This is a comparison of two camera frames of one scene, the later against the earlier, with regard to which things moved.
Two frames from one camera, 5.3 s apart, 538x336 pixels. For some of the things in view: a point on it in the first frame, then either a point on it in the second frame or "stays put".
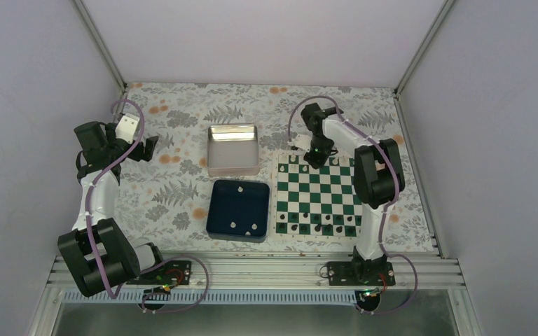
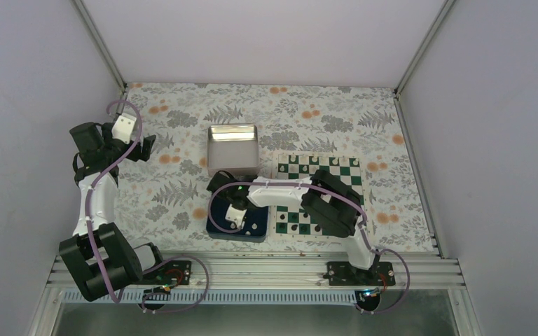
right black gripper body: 324,147 -> 232,199
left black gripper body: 137,155 stays put
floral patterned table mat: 162,195 stays put
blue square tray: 238,211 stays put
